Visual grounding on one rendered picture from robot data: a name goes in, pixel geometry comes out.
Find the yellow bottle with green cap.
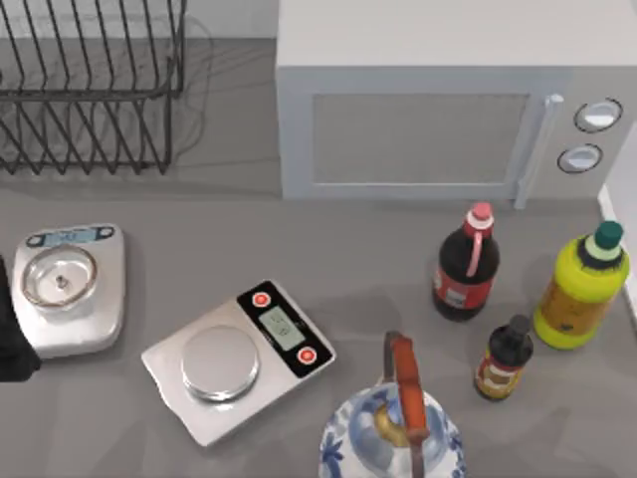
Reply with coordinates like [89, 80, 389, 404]
[532, 220, 632, 351]

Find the pale microwave oven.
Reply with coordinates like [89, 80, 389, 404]
[275, 0, 637, 203]

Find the dark bottle with pink cap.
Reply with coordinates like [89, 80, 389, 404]
[431, 201, 502, 323]

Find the large white microwave knob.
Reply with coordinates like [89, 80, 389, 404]
[573, 98, 624, 134]

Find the black wire dish rack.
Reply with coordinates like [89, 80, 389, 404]
[0, 0, 188, 176]

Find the blue and white kettle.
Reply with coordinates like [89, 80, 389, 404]
[318, 330, 469, 478]

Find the silver scale with red buttons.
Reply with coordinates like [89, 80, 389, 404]
[140, 279, 337, 448]

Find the pale microwave door handle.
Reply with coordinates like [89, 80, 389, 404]
[513, 94, 565, 210]

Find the silver scale with bowl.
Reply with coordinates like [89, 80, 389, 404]
[10, 223, 126, 360]

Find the small dark bottle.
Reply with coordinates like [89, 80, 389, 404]
[473, 314, 534, 403]

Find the small white microwave knob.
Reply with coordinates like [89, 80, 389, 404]
[556, 143, 605, 175]

